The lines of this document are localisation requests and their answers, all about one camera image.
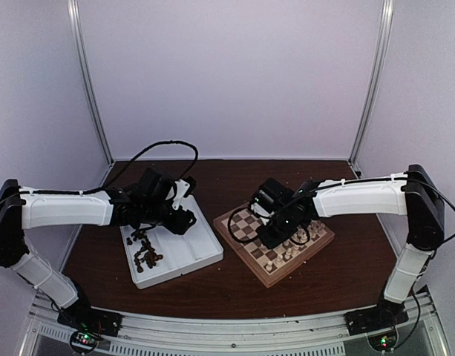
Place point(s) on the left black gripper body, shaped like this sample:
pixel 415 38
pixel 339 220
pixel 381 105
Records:
pixel 177 225

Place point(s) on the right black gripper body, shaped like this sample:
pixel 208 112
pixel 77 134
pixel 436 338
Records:
pixel 282 233

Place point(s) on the light chess queen piece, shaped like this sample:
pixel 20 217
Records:
pixel 288 254

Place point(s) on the wooden chess board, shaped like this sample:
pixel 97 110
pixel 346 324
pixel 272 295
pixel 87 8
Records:
pixel 239 231

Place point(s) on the white plastic compartment tray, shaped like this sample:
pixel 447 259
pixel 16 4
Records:
pixel 181 254

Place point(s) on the light chess pawn piece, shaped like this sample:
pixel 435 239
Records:
pixel 321 231

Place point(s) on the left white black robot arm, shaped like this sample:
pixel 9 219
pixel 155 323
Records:
pixel 155 200

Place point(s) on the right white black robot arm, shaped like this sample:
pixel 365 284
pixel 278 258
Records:
pixel 411 194

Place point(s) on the pile of dark chess pieces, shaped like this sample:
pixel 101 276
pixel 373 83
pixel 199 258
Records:
pixel 147 253

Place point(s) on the left controller board with LEDs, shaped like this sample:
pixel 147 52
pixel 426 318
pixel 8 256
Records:
pixel 82 342

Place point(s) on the controller board with leds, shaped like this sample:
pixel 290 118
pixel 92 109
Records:
pixel 82 342
pixel 382 342

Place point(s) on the right controller board with LEDs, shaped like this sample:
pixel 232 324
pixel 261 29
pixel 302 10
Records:
pixel 382 342

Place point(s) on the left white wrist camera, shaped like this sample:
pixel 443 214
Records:
pixel 181 189

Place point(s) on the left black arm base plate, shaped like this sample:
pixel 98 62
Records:
pixel 96 322

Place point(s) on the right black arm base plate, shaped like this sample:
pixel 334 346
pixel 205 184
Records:
pixel 373 319

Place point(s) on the front aluminium frame rail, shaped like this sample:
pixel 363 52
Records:
pixel 316 334

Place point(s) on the left aluminium frame post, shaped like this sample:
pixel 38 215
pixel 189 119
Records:
pixel 87 83

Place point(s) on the aluminium frame post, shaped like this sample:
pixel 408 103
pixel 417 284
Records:
pixel 87 83
pixel 382 44

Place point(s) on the right aluminium frame post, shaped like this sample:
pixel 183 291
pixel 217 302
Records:
pixel 382 44

